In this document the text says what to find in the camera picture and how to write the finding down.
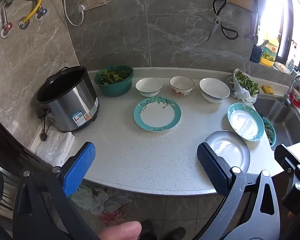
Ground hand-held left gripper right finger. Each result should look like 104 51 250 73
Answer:
197 142 288 240

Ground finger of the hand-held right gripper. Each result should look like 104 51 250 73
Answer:
274 144 300 178

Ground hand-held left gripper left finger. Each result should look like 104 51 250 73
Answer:
12 142 100 240

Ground teal plate with white centre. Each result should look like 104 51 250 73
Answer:
227 103 265 141

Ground teal plate with branch print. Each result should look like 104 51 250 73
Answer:
133 96 182 132

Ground large white bowl dark rim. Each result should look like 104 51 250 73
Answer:
199 77 231 104

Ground white bowl with red flowers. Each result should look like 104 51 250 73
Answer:
169 76 195 97

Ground small white bowl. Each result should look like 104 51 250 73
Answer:
135 77 163 98

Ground person's left hand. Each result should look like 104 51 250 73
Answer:
96 221 142 240

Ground stainless steel sink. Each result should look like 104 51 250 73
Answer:
254 97 300 150

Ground white folded towel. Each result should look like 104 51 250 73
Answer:
36 126 75 167

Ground green strainer basket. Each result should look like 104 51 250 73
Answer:
262 116 277 147

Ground red plastic bag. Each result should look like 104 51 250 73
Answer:
99 204 128 227

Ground chrome faucet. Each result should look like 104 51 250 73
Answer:
284 74 300 107

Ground stainless steel cooker pot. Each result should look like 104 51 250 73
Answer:
36 66 100 133

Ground black shoe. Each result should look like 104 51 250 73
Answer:
139 220 156 240
165 227 187 240

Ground dark dining chair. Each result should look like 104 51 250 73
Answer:
0 152 15 213

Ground plastic bag of greens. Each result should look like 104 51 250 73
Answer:
226 68 261 103

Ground green plastic basin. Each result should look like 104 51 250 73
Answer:
94 65 134 97

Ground white bottle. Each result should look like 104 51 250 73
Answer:
286 40 298 72

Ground leafy greens in basin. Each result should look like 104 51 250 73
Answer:
97 67 132 85

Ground yellow oil bottle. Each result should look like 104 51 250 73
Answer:
264 34 280 63

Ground dark blue utensil holder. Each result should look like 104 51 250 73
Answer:
249 44 263 64

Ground hanging purple utensil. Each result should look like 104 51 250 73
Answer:
245 12 258 42

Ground round metal pipe flange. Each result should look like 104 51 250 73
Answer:
18 17 30 30

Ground black power plug cord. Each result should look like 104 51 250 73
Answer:
37 107 52 142

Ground black-handled kitchen scissors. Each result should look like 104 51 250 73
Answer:
206 0 239 43

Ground red-handled water valve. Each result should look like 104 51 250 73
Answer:
0 5 13 39

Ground white plug with cable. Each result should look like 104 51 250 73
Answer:
52 0 87 27

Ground blue-handled water valve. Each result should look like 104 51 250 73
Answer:
35 8 48 20

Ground yellow gas hose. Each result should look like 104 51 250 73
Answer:
22 0 44 25

